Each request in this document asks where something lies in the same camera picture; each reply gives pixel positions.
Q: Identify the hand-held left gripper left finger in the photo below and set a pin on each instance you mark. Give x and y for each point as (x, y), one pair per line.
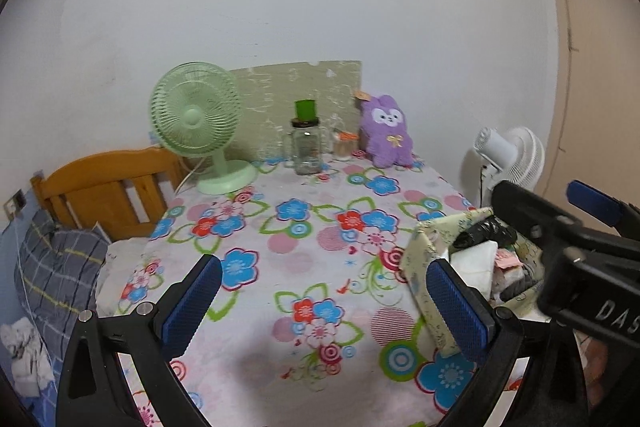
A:
(192, 302)

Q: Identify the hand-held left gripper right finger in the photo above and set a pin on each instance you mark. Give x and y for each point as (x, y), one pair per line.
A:
(457, 307)

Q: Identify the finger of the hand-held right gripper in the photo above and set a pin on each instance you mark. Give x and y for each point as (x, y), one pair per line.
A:
(520, 207)
(592, 199)

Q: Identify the yellow cartoon patterned box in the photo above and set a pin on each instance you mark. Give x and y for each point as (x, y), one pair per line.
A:
(425, 287)

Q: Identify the black plastic bag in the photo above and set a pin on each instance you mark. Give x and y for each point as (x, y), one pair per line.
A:
(482, 232)

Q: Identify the white soft pad pack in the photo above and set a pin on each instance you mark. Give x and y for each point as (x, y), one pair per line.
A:
(475, 264)

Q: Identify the pink cartoon packet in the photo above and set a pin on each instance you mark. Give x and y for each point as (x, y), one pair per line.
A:
(507, 261)

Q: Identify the white standing fan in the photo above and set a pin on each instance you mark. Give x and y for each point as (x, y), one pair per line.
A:
(520, 157)

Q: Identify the floral tablecloth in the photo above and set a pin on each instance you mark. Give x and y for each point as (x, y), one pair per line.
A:
(300, 267)

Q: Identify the beige door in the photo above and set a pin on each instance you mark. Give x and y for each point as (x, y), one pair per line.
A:
(600, 57)

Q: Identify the gray plaid pillow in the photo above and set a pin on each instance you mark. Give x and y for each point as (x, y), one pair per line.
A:
(55, 262)

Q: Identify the purple plush bunny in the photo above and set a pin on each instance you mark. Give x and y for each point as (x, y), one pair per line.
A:
(387, 142)

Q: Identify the wooden bed headboard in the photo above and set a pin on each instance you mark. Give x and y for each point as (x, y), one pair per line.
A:
(100, 172)

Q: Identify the blue bedsheet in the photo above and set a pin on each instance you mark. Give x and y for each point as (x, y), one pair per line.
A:
(50, 399)

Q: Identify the crumpled white cloth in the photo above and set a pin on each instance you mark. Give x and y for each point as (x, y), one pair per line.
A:
(25, 357)

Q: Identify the green desk fan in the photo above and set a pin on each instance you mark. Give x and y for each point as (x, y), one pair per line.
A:
(192, 117)

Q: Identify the glass jar with green lid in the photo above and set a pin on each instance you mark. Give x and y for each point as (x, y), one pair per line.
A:
(306, 152)

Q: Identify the green cartoon patterned board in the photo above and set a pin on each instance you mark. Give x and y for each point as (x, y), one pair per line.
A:
(280, 92)

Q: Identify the wall socket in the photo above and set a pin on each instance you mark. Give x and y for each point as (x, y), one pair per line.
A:
(19, 197)

